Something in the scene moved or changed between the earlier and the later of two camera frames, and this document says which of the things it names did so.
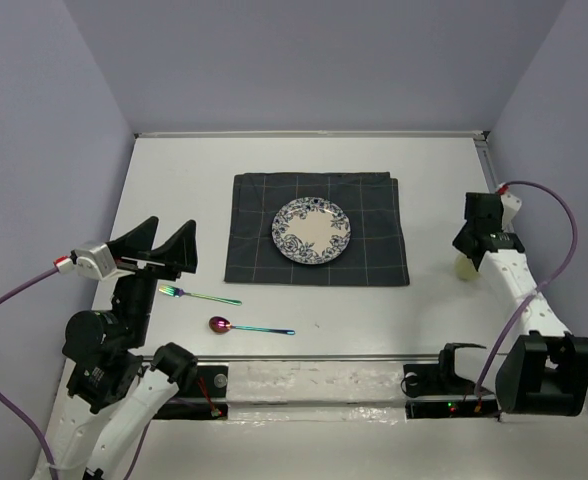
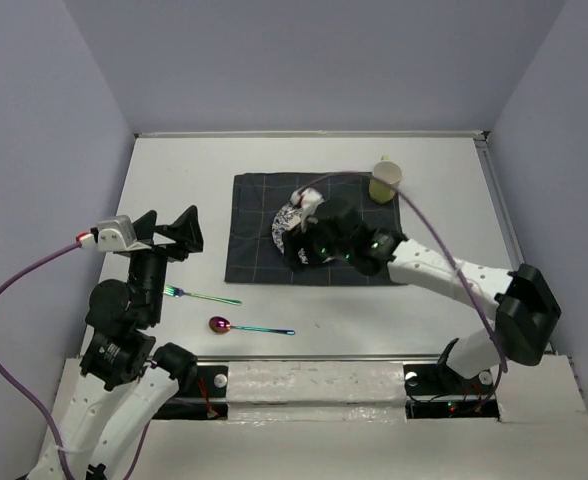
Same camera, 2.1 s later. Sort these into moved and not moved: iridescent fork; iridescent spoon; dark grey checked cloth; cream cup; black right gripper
Moved: black right gripper; cream cup
Not moved: dark grey checked cloth; iridescent spoon; iridescent fork
